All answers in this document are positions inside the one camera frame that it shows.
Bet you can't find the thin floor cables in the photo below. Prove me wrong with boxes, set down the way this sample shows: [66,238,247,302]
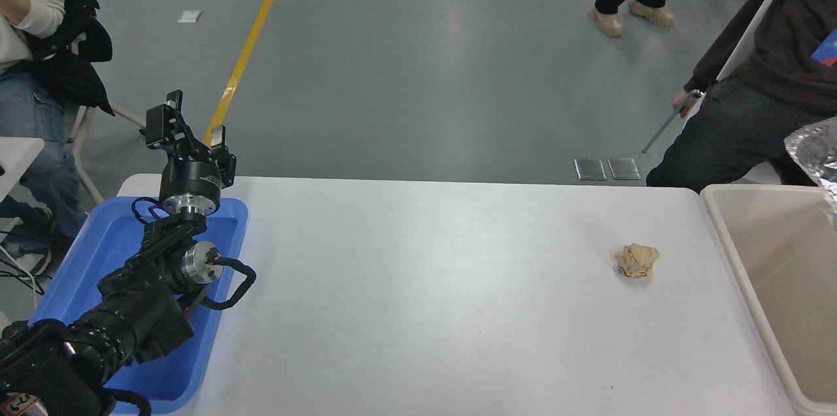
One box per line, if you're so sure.
[0,243,46,296]

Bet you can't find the blue badge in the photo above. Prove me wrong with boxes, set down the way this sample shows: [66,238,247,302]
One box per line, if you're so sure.
[811,29,837,68]

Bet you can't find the person's hand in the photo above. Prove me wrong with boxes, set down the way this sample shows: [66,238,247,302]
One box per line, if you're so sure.
[0,0,33,26]
[673,90,702,118]

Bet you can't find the seated person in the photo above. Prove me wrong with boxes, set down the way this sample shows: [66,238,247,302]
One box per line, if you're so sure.
[0,0,89,276]

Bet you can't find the black jacket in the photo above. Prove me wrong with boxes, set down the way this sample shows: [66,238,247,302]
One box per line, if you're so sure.
[23,0,116,117]

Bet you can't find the person beside dustbin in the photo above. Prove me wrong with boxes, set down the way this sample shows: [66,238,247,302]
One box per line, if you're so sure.
[646,0,837,193]

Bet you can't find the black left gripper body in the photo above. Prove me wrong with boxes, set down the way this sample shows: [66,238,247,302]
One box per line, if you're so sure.
[160,157,222,201]

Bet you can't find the white metal chair frame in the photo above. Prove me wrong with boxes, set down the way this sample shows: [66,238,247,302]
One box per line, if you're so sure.
[62,33,146,204]

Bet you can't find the crumpled tan paper ball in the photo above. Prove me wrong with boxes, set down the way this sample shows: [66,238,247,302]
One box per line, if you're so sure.
[615,243,660,279]

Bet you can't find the metal floor plate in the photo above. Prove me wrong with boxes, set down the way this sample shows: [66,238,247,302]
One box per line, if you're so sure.
[608,157,641,181]
[574,158,607,181]

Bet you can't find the blue plastic tray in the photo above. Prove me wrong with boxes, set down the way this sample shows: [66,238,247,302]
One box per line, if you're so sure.
[29,196,250,415]

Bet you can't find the thin grey stick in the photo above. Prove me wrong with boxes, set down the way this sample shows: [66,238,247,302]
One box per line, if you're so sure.
[641,90,704,154]

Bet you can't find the large pale dustbin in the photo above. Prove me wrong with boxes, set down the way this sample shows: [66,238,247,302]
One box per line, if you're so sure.
[701,183,837,416]

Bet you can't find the small white side table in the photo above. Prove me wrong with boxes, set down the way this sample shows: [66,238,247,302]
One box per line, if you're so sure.
[0,136,45,202]

